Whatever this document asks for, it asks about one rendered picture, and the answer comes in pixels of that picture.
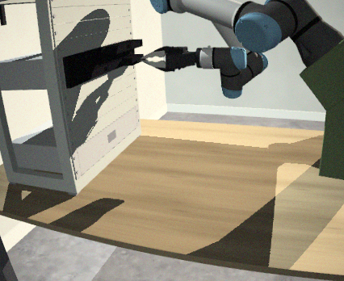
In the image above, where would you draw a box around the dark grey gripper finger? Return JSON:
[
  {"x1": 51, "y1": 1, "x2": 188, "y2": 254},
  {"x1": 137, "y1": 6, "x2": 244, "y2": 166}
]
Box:
[
  {"x1": 141, "y1": 60, "x2": 175, "y2": 72},
  {"x1": 141, "y1": 46, "x2": 174, "y2": 60}
]

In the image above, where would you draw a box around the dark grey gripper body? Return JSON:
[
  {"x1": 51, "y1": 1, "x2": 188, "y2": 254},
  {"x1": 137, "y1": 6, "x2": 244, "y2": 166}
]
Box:
[{"x1": 166, "y1": 47, "x2": 202, "y2": 68}]

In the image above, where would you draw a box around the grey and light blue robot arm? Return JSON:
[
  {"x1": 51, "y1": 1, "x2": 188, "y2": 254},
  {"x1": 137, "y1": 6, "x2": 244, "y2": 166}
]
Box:
[{"x1": 150, "y1": 0, "x2": 344, "y2": 99}]

